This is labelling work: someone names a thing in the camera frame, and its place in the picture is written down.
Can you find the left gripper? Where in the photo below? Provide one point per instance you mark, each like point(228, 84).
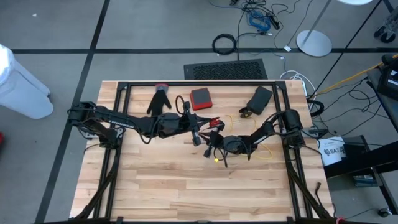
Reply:
point(191, 124)

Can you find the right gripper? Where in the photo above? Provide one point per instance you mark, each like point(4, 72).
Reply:
point(216, 140)

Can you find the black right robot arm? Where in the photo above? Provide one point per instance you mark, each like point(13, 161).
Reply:
point(264, 132)

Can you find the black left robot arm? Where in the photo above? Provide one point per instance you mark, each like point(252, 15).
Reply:
point(124, 123)

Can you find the red box black lid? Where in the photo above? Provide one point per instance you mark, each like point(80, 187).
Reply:
point(201, 98)

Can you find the black glove red cuff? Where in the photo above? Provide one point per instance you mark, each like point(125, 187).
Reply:
point(159, 101)

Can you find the black floor vent grille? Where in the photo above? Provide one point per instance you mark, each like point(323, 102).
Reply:
point(227, 70)

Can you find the black zip pouch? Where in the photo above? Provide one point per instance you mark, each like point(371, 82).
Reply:
point(259, 100)

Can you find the small white plug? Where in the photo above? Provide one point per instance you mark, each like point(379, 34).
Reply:
point(287, 48)

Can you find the grey round floor stand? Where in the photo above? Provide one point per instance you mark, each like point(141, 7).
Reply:
point(314, 43)

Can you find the black low shelf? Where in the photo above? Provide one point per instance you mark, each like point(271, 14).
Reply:
point(357, 161)

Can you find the red clamp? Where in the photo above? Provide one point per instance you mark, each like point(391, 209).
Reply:
point(339, 220)

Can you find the blue box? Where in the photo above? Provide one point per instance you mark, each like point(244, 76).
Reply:
point(363, 180)

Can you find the black equipment cart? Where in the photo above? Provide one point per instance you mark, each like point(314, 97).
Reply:
point(388, 84)

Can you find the white cylindrical container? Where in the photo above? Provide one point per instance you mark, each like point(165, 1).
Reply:
point(18, 93)

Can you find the white disc black pole stand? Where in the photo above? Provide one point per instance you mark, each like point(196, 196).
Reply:
point(354, 1)

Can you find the black caster wheel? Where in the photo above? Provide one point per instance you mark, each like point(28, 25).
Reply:
point(385, 212)

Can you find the grey wheeled cart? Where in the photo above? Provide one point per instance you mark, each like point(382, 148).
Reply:
point(387, 34)

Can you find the black metal table frame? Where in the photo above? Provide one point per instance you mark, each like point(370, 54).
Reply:
point(202, 83)

